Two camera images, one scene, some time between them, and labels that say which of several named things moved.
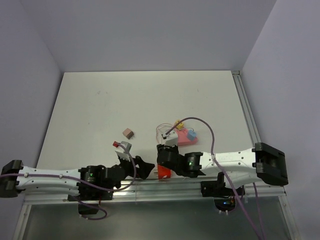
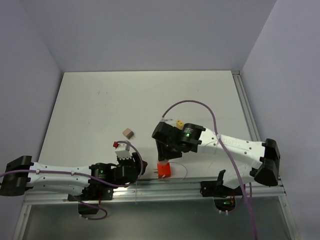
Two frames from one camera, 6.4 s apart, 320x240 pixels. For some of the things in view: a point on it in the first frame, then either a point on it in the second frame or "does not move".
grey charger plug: (123, 151) does not move
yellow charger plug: (180, 126) does not move
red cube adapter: (163, 172) does not move
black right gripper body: (174, 149) -> (172, 144)
